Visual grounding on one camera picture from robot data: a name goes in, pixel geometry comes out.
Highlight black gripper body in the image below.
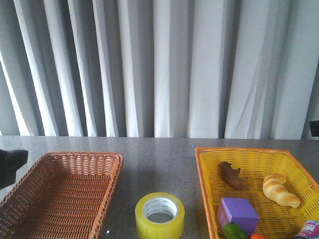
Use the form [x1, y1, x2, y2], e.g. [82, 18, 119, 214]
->
[309, 120, 319, 136]
[0, 149, 28, 189]

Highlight yellow packing tape roll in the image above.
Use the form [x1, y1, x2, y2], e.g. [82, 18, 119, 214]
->
[135, 192, 185, 239]

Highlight brown wicker basket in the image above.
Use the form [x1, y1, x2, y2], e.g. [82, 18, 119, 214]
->
[0, 152, 124, 239]

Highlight toy croissant bread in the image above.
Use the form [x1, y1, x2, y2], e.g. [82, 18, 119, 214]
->
[263, 173, 301, 208]

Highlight yellow woven basket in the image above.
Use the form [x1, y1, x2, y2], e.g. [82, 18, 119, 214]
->
[195, 147, 319, 239]

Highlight grey white curtain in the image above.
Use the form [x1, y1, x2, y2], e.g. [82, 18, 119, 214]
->
[0, 0, 319, 139]

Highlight brown toy animal figure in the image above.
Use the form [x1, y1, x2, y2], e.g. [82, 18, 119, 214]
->
[219, 161, 250, 190]

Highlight blue printed drink can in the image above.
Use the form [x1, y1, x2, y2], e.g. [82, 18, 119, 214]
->
[294, 220, 319, 239]

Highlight purple foam block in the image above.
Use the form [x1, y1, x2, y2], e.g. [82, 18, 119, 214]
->
[217, 197, 259, 237]

